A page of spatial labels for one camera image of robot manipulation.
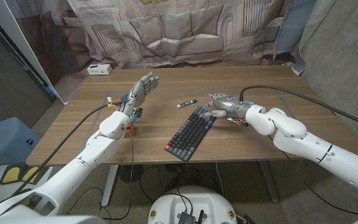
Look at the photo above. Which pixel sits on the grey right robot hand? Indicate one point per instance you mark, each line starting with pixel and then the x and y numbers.
pixel 228 104

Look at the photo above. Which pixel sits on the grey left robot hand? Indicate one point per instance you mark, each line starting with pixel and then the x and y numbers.
pixel 138 91

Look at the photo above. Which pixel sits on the dark keyboard with red keys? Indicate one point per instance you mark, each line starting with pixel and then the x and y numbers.
pixel 188 137

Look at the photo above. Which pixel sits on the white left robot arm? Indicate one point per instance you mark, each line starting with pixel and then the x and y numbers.
pixel 95 152

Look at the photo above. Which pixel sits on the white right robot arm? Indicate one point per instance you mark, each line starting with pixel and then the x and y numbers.
pixel 306 141

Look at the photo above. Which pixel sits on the green and white marker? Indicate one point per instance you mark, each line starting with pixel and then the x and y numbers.
pixel 186 103

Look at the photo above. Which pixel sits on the small cardboard box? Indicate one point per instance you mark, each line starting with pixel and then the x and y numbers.
pixel 130 131

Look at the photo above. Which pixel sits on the white power strip box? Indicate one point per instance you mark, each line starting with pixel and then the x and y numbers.
pixel 99 69

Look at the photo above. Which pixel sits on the printed sofa backdrop cloth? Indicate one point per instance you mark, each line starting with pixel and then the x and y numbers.
pixel 172 31

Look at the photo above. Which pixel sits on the round black floor fan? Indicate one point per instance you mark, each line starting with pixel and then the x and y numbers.
pixel 130 173

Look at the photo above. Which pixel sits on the grey table leg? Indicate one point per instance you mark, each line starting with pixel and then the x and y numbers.
pixel 268 182

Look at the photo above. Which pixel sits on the white table leg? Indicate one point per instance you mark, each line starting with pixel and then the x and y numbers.
pixel 110 183

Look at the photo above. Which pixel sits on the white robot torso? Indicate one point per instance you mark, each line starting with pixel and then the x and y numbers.
pixel 194 202

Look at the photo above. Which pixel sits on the white slanted panel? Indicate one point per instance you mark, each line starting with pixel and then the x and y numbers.
pixel 26 49

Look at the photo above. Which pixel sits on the black antenna module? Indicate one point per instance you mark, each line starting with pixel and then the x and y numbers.
pixel 186 217

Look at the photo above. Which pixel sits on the blue plastic bin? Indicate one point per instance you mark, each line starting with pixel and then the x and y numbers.
pixel 5 143

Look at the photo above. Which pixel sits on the yellow and black foot pedal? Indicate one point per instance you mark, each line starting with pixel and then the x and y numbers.
pixel 12 175

